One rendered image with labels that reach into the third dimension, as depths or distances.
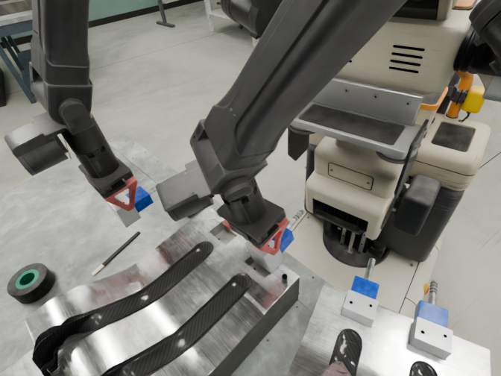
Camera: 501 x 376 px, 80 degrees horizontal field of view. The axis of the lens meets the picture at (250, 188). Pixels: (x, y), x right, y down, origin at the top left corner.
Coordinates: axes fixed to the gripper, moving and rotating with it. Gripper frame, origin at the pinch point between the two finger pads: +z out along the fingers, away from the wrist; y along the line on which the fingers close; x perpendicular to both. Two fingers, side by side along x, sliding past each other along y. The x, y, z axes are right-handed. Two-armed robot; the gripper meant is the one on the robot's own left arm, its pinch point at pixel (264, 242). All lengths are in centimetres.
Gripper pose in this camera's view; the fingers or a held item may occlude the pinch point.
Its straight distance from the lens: 54.1
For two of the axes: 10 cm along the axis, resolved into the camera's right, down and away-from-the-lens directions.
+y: 6.7, 3.4, -6.6
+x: 6.8, -6.4, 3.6
